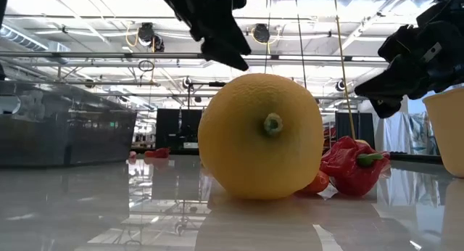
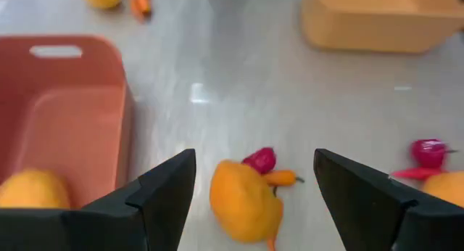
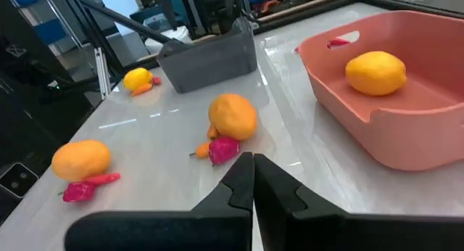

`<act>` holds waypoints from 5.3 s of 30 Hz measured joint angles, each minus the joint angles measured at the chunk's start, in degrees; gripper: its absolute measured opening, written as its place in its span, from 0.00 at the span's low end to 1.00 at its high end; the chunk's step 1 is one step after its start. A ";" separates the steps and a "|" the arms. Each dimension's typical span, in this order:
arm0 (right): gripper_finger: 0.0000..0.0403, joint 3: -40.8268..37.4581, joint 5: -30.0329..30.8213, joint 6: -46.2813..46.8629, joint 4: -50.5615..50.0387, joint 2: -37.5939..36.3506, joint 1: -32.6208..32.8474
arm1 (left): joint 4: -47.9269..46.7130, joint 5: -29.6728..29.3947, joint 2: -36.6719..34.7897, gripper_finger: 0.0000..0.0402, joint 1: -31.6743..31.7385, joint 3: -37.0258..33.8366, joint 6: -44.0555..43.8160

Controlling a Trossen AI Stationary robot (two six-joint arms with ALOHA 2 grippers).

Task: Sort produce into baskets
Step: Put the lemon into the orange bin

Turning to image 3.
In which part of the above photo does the silver aluminium extrusion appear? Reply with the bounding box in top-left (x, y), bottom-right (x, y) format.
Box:
top-left (93, 46), bottom-right (112, 100)

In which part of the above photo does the black depth camera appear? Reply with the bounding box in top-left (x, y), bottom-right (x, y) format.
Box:
top-left (0, 162), bottom-right (40, 200)

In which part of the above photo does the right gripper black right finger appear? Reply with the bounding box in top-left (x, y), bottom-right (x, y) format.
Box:
top-left (253, 153), bottom-right (464, 251)

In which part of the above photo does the salmon-orange plastic basket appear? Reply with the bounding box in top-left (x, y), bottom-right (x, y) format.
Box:
top-left (295, 10), bottom-right (464, 171)

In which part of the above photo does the orange lemon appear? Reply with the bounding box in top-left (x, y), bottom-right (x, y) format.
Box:
top-left (51, 139), bottom-right (112, 183)
top-left (208, 93), bottom-right (259, 142)

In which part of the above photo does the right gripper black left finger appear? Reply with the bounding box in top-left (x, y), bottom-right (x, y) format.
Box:
top-left (65, 152), bottom-right (254, 251)

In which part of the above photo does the grey plastic basket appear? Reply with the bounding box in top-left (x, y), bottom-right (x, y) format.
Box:
top-left (156, 17), bottom-right (260, 94)

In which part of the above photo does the small orange carrot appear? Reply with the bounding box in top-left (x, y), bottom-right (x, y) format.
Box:
top-left (130, 83), bottom-right (154, 98)

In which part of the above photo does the yellow lemon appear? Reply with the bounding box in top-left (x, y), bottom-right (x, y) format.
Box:
top-left (123, 67), bottom-right (154, 92)
top-left (344, 50), bottom-right (408, 97)

